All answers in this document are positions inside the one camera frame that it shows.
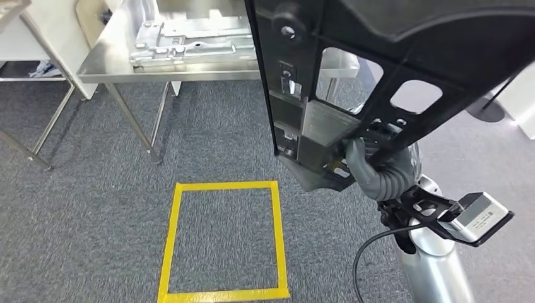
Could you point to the yellow floor tape square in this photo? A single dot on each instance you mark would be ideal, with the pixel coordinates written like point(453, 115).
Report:
point(225, 186)

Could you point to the steel frame table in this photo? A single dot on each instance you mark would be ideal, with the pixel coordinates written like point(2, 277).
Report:
point(12, 10)

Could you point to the white board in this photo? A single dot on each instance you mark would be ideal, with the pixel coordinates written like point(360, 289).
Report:
point(62, 37)

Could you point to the stamped grey metal panel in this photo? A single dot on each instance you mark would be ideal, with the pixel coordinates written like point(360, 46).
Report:
point(188, 46)

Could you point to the black round stand base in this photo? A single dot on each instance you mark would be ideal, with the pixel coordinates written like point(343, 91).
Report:
point(489, 113)

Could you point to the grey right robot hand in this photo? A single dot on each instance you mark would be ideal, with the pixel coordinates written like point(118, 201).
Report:
point(358, 165)

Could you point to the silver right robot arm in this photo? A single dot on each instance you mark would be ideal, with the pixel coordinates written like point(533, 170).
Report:
point(434, 276)

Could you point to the black plastic plate bracket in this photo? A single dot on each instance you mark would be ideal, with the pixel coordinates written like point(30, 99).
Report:
point(418, 54)

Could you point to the stainless steel workbench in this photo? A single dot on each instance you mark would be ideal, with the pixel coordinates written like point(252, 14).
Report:
point(108, 62)

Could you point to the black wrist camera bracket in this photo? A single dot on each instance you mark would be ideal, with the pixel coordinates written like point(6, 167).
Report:
point(401, 213)

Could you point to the white block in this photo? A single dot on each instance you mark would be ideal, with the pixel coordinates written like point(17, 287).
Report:
point(522, 108)

